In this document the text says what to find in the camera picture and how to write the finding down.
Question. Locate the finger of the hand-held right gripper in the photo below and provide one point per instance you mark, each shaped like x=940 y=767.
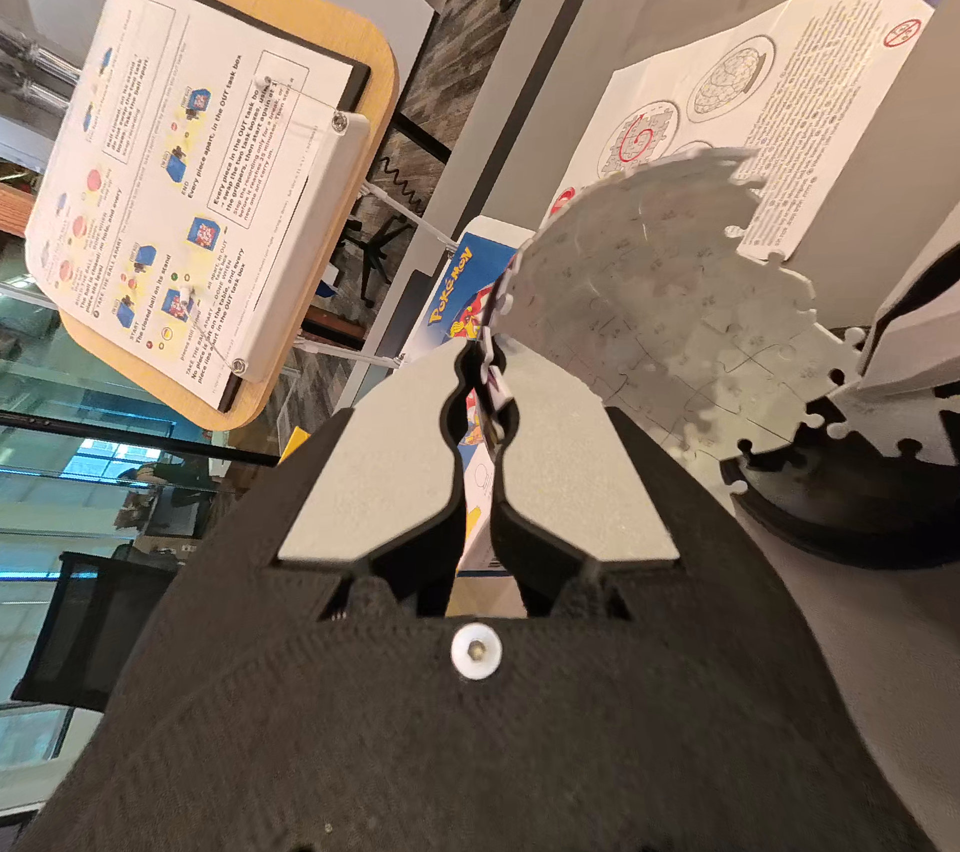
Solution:
x=907 y=428
x=922 y=297

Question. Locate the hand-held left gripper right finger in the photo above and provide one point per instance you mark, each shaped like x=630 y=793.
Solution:
x=585 y=485

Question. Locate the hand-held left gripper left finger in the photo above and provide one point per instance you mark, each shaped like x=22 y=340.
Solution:
x=375 y=485

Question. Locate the black ball stand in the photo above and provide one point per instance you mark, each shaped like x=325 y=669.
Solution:
x=825 y=522

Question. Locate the partly built puzzle ball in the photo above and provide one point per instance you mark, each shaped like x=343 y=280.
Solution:
x=660 y=327

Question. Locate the blue puzzle box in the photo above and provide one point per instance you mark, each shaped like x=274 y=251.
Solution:
x=450 y=301

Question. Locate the white folded puzzle leaflet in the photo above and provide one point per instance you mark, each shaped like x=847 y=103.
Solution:
x=810 y=87

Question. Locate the white sheet holder plate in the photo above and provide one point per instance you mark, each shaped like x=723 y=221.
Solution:
x=300 y=252

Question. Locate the black mesh office chair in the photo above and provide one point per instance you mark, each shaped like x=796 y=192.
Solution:
x=82 y=627

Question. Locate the printed task instruction sheet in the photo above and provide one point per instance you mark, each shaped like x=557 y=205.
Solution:
x=150 y=192

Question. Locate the wooden instruction board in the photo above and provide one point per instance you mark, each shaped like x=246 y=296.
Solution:
x=375 y=42

